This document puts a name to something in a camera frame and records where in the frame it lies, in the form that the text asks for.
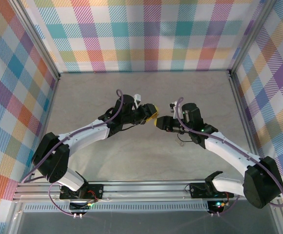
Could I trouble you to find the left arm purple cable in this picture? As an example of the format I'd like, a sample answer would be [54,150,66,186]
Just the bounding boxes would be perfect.
[19,89,125,216]

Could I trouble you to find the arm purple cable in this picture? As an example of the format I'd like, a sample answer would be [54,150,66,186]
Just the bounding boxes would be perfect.
[19,89,125,216]
[175,97,283,216]

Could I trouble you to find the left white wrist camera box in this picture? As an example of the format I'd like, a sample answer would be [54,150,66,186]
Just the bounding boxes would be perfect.
[133,94,143,109]

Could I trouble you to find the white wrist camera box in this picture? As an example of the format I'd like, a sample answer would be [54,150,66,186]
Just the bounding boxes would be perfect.
[133,94,143,109]
[168,99,181,118]

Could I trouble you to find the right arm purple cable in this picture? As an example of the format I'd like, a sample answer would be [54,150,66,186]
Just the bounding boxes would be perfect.
[175,97,283,216]

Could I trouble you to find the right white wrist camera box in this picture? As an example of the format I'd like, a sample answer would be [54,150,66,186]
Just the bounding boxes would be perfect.
[168,99,181,118]

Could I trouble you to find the right gripper thin black wire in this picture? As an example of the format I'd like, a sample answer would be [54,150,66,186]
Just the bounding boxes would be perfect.
[175,131,191,142]

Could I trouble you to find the aluminium side rail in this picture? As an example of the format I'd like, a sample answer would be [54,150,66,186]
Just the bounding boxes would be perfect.
[38,77,61,137]
[229,72,259,158]

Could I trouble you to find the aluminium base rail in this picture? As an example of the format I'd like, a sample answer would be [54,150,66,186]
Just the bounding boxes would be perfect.
[12,180,282,203]

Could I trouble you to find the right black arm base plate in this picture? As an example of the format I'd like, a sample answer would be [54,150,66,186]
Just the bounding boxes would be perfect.
[189,182,235,199]

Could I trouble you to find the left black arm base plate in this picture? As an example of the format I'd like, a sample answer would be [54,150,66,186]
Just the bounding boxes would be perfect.
[60,184,104,201]

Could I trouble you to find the grey slotted cable duct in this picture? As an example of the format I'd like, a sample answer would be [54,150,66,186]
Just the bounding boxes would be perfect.
[24,203,209,213]

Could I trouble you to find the aluminium frame post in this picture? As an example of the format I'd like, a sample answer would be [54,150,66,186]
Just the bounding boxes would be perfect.
[9,0,61,81]
[229,0,279,76]

